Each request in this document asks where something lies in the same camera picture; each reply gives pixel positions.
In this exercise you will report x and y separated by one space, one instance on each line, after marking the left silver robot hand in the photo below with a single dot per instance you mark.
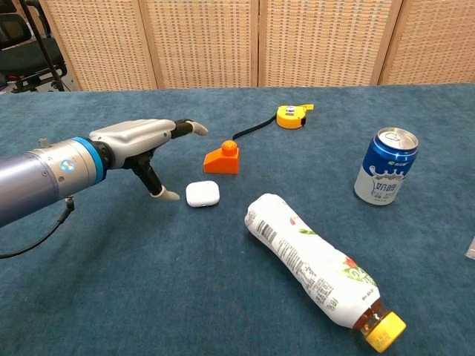
133 137

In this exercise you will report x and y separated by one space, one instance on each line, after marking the white earbud case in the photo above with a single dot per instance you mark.
202 193

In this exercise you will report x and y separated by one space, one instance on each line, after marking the grey object right edge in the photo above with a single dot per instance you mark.
471 248

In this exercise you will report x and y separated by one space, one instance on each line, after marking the orange building block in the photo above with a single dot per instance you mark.
222 161

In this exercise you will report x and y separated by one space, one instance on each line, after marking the wicker folding screen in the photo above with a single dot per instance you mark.
200 41

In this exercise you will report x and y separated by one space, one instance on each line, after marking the black tripod stand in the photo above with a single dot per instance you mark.
44 46

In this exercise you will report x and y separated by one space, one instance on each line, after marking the black office chair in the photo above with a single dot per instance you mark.
22 55

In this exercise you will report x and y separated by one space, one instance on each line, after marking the blue carpet table mat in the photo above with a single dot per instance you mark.
148 278

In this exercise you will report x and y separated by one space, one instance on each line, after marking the yellow tape measure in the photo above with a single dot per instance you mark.
290 118

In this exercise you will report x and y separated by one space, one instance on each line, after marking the tea bottle white label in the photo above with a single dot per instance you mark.
297 248

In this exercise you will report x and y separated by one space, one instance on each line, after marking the blue white drink can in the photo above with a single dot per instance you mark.
386 174

